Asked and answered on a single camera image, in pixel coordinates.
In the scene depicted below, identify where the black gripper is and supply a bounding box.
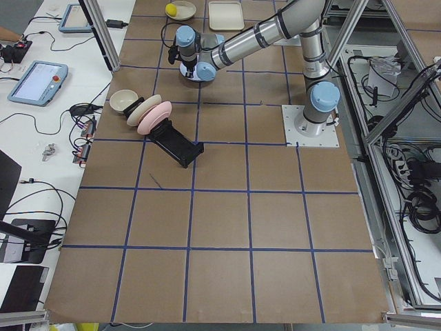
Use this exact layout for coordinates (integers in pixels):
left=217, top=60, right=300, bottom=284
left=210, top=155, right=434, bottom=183
left=181, top=60, right=197, bottom=78

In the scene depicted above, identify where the light blue plate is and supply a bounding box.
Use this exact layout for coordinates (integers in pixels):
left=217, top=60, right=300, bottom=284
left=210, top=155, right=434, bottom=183
left=179, top=62, right=217, bottom=82

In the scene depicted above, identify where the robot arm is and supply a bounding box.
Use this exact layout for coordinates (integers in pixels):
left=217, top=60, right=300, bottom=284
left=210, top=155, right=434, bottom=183
left=168, top=1, right=340, bottom=125

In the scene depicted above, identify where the pink plate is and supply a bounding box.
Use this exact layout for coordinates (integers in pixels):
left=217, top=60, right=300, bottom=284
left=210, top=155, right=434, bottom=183
left=137, top=101, right=172, bottom=135

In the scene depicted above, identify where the cream round plate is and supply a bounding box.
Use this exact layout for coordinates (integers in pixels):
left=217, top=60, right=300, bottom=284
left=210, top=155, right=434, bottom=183
left=167, top=1, right=196, bottom=21

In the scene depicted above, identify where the cream plate in rack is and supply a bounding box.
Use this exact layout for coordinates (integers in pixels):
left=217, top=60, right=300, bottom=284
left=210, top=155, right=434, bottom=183
left=126, top=94, right=162, bottom=127

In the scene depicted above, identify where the yellow lemon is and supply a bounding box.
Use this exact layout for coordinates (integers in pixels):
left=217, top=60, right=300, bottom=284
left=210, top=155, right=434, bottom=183
left=165, top=3, right=178, bottom=17

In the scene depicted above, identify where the white rectangular tray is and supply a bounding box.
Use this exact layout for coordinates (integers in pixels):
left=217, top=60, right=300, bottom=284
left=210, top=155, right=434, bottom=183
left=208, top=1, right=245, bottom=31

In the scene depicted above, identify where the black dish rack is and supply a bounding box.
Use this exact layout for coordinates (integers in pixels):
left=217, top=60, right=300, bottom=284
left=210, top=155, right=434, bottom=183
left=123, top=97, right=204, bottom=168

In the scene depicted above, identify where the cream bowl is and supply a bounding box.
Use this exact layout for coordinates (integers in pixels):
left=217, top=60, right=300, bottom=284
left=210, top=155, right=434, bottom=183
left=109, top=90, right=139, bottom=114

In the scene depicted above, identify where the black power adapter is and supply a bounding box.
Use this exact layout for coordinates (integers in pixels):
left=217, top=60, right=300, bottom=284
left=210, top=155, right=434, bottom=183
left=105, top=19, right=128, bottom=29

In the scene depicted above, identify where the far blue teach pendant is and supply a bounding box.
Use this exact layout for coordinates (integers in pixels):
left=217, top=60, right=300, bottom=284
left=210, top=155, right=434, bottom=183
left=59, top=3, right=92, bottom=33

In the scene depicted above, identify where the blue teach pendant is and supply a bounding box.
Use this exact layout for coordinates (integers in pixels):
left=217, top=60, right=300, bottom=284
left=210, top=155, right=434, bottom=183
left=8, top=61, right=69, bottom=107
left=59, top=3, right=92, bottom=33

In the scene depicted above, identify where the near blue teach pendant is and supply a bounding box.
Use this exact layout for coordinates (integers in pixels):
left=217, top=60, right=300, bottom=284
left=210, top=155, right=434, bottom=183
left=8, top=61, right=69, bottom=107

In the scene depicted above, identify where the metal clamp piece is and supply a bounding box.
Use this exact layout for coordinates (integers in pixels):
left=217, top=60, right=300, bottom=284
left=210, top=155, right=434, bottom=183
left=41, top=143, right=56, bottom=162

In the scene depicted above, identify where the black monitor stand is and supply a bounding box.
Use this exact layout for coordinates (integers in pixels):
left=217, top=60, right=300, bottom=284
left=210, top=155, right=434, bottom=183
left=1, top=219, right=56, bottom=264

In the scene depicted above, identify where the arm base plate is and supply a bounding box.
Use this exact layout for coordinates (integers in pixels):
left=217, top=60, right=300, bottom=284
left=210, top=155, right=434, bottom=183
left=281, top=105, right=340, bottom=148
left=274, top=35, right=301, bottom=47

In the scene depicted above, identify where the aluminium frame post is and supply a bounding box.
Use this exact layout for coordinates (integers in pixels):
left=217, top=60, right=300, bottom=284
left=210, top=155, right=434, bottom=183
left=79, top=0, right=121, bottom=72

